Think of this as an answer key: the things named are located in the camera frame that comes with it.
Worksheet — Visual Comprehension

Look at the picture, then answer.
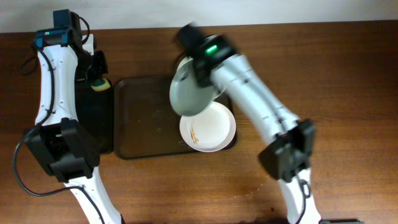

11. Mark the green yellow sponge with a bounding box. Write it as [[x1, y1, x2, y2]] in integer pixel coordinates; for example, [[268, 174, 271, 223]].
[[90, 78, 111, 92]]

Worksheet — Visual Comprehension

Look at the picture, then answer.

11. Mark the white plate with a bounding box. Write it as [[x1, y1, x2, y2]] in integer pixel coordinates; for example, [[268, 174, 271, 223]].
[[169, 57, 225, 116], [170, 57, 224, 103], [179, 102, 236, 152]]

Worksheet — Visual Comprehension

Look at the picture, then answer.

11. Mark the white plate front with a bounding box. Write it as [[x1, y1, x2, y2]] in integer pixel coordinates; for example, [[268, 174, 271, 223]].
[[179, 102, 236, 152]]

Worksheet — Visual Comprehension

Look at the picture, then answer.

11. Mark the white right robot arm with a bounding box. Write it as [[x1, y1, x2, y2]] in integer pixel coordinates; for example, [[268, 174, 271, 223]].
[[190, 35, 322, 223]]

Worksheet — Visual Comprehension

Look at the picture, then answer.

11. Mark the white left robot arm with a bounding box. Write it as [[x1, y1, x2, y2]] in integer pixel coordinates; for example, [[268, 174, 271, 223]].
[[22, 26, 124, 223]]

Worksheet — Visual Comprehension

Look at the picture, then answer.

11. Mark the black tray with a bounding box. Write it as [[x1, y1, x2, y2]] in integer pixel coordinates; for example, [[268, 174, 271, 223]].
[[75, 79, 114, 154]]

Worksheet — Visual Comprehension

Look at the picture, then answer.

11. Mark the brown tray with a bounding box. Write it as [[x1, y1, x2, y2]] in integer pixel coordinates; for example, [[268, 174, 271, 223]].
[[113, 75, 239, 160]]

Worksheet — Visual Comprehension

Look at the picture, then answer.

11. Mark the white plate back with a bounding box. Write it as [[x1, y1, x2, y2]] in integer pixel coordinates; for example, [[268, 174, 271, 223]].
[[170, 57, 224, 103]]

